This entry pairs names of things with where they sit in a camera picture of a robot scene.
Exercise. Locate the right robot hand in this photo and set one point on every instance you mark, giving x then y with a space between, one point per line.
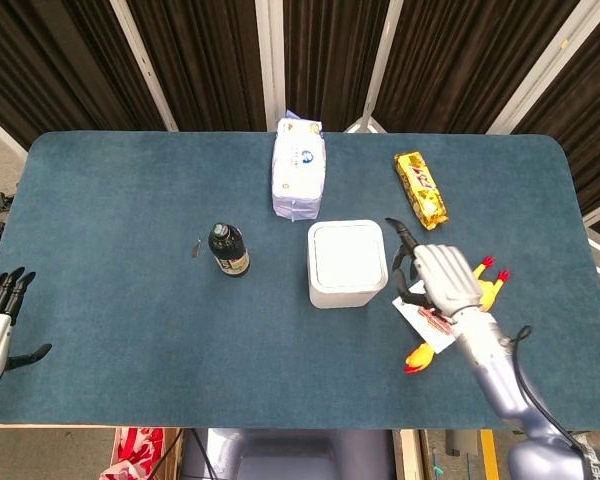
442 276

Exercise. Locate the white plastic box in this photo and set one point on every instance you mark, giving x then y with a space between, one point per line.
346 263

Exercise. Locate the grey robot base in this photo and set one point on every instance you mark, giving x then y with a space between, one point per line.
290 455

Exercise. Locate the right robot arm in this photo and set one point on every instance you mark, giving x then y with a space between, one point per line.
520 380

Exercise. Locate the yellow rubber chicken toy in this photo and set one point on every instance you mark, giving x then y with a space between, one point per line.
492 290

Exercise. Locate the white printed card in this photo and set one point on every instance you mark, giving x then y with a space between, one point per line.
432 327

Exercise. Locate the gold snack bar wrapper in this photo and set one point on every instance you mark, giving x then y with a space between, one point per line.
421 190

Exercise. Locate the blue table mat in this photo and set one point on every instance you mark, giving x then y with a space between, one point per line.
155 320

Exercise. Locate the white tissue pack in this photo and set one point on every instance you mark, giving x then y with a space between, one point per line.
299 172

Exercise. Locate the red white plastic bag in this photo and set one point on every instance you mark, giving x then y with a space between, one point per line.
135 452

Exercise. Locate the dark glass bottle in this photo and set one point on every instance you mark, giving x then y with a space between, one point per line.
228 251

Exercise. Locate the small metal clip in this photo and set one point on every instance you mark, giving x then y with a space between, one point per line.
196 249

